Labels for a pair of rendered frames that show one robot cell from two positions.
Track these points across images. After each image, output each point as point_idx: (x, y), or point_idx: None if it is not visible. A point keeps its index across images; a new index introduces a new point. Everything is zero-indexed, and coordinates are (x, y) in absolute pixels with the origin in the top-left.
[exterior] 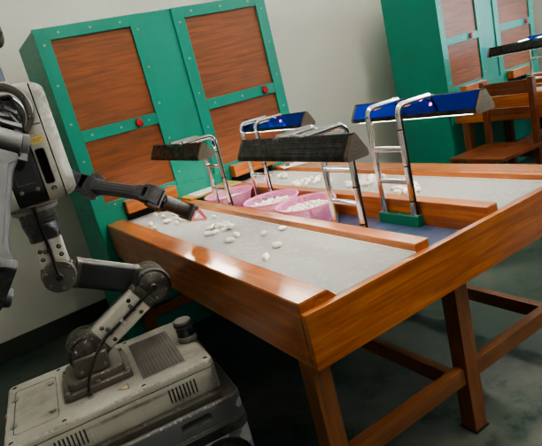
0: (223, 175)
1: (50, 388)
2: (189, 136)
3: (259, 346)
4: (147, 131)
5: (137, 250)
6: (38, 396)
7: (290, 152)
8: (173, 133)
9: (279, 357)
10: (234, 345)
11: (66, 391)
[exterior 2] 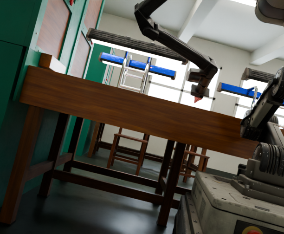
0: (145, 80)
1: (259, 202)
2: (71, 37)
3: (112, 221)
4: (66, 12)
5: (119, 103)
6: (269, 206)
7: None
8: (71, 27)
9: (142, 229)
10: (88, 220)
11: None
